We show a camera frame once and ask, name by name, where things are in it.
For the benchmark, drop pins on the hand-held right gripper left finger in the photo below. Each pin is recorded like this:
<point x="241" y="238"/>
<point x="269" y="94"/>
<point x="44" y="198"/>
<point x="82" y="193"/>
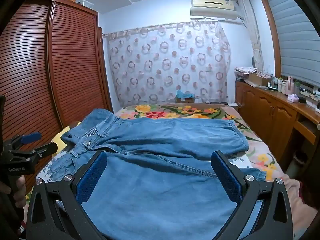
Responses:
<point x="91" y="177"/>

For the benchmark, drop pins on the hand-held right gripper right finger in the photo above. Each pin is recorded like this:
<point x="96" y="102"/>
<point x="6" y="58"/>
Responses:
<point x="226" y="177"/>

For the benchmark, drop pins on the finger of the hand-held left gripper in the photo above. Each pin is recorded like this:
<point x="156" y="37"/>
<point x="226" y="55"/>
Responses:
<point x="31" y="137"/>
<point x="45" y="149"/>

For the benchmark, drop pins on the light blue denim pants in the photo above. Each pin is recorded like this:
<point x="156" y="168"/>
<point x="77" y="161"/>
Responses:
<point x="155" y="192"/>

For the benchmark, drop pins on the person's left hand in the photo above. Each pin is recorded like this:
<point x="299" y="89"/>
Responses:
<point x="19" y="188"/>

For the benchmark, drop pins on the colourful floral bedspread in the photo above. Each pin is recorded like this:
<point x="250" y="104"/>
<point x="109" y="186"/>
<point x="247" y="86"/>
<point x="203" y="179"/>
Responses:
<point x="190" y="111"/>

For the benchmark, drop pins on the wooden sideboard cabinet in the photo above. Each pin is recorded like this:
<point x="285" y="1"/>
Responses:
<point x="270" y="115"/>

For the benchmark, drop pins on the pink cloth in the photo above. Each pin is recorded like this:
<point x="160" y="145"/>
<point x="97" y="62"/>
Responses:
<point x="300" y="197"/>

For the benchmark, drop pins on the brown slatted wooden wardrobe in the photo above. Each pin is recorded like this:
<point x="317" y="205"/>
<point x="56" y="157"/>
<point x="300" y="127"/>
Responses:
<point x="70" y="67"/>

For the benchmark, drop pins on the blue item on small box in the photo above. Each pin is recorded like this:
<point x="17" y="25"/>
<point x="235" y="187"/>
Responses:
<point x="184" y="95"/>

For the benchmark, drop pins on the cardboard box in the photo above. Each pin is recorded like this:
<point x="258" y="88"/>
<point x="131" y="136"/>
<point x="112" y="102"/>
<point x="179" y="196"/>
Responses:
<point x="258" y="80"/>

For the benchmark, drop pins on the pink tissue box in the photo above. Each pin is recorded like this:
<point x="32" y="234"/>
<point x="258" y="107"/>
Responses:
<point x="293" y="98"/>

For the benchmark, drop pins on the group of toiletry bottles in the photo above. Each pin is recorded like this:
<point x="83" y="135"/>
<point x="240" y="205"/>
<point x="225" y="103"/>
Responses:
<point x="277" y="83"/>

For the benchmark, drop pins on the stack of patterned cloths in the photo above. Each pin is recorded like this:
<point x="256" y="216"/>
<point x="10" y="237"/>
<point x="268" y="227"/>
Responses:
<point x="243" y="71"/>

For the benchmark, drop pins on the circle patterned curtain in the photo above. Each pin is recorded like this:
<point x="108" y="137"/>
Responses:
<point x="165" y="62"/>

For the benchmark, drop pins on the clear plastic storage box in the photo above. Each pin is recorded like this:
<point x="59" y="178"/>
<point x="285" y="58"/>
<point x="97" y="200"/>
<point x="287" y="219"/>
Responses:
<point x="86" y="4"/>

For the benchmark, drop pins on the beige tied side curtain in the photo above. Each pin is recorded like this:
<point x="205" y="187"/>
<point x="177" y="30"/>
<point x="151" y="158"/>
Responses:
<point x="252" y="30"/>

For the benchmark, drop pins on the grey window blind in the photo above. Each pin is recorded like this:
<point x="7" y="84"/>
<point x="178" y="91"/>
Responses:
<point x="295" y="37"/>

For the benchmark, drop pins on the wooden window frame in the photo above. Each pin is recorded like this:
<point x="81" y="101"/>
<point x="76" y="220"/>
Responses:
<point x="271" y="37"/>

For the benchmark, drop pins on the white wall air conditioner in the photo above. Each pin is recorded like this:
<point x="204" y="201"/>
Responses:
<point x="213" y="7"/>

